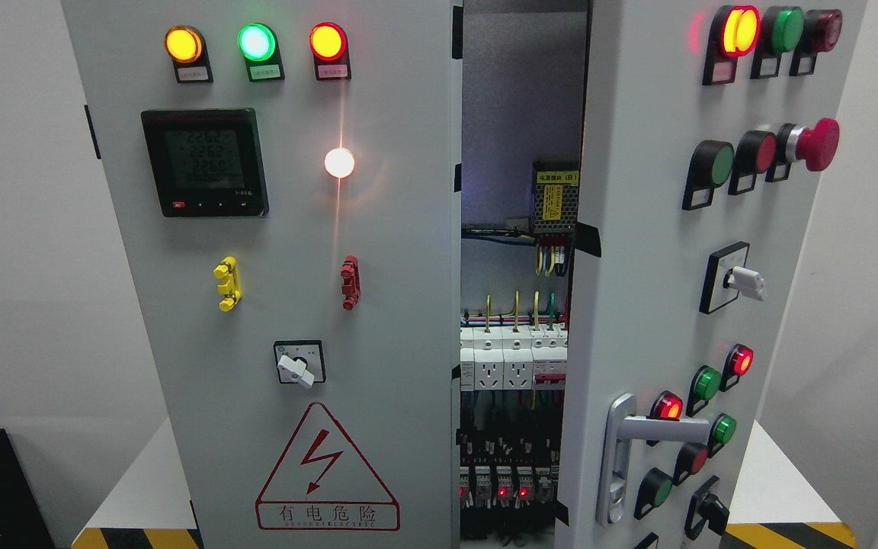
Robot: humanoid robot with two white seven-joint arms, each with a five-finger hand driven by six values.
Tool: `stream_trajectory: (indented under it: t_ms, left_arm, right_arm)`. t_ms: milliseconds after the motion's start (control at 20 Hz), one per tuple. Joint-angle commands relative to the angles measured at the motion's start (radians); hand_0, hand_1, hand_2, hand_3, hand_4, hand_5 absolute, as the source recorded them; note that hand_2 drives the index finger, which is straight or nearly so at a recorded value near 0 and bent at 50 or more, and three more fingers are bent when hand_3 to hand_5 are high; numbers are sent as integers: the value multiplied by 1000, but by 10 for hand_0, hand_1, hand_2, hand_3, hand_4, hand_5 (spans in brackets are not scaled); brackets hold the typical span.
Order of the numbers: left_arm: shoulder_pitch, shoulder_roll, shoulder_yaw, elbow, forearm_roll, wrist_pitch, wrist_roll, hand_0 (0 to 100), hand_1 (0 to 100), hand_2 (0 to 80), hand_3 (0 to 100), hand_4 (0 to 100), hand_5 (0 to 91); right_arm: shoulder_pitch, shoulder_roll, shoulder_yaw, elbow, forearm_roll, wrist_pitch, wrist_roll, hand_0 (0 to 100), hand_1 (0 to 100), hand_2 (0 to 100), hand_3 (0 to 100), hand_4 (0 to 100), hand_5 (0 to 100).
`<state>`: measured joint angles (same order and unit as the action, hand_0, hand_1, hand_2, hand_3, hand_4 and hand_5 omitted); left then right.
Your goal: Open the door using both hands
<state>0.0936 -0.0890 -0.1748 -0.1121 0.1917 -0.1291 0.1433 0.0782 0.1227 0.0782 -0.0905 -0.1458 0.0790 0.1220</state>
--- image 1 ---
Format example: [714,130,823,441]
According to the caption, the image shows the red electric warning sticker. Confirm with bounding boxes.
[255,402,401,531]

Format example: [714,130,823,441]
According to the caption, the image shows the yellow indicator lamp left door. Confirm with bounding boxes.
[164,25,213,84]

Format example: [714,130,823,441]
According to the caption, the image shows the red indicator lamp left door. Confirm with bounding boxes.
[308,21,351,81]

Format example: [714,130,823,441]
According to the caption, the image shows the red white circuit breaker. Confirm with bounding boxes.
[532,326,568,390]

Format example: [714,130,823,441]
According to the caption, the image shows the silver door handle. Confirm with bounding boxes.
[596,393,711,527]

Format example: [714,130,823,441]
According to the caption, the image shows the white selector switch right door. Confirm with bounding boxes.
[698,241,767,315]

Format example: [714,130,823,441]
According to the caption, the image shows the red emergency stop button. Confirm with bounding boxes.
[776,117,840,172]

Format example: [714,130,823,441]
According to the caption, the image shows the grey cabinet door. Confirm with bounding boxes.
[556,1,867,548]
[62,1,461,548]

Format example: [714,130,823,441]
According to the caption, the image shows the metal mesh power supply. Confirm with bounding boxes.
[532,156,581,234]

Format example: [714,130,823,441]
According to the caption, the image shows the red terminal connector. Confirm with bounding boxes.
[339,255,361,310]

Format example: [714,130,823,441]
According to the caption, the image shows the white double power sockets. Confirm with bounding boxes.
[473,326,534,390]

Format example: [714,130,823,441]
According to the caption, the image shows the relay row with red leds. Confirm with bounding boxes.
[459,464,559,508]

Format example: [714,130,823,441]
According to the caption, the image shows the yellow lamp right door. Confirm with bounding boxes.
[703,5,761,86]

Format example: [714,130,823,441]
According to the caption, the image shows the yellow terminal connector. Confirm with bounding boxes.
[213,256,242,313]

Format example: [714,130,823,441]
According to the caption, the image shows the green indicator lamp left door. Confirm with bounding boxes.
[237,22,285,82]

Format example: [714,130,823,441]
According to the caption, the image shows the black digital power meter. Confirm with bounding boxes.
[142,108,268,218]

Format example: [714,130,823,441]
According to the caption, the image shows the white glowing indicator lamp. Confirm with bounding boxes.
[324,147,356,178]

